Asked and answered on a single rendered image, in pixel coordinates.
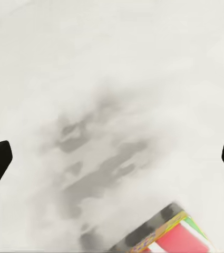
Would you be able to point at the board game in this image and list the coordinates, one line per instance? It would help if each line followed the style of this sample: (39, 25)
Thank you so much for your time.
(179, 235)

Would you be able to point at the desk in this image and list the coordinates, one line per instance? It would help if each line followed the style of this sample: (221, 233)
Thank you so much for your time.
(114, 110)

